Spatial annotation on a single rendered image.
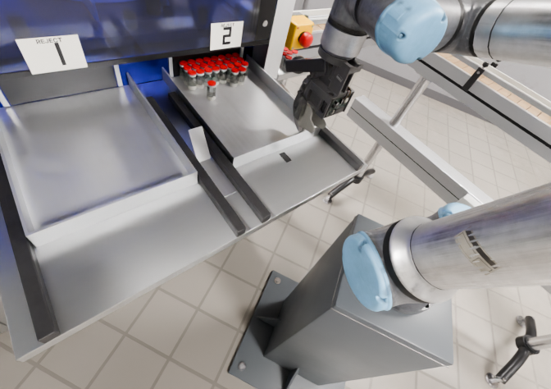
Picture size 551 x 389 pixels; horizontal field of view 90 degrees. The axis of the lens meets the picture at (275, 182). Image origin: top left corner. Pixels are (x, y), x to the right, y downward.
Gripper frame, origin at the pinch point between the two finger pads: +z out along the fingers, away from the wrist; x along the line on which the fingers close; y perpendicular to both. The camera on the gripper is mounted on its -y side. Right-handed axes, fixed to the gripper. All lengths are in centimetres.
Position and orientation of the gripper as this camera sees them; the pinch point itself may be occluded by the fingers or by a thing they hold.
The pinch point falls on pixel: (300, 125)
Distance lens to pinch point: 68.7
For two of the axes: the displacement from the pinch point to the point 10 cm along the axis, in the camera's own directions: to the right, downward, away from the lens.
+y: 5.9, 7.0, -3.9
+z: -2.2, 6.1, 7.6
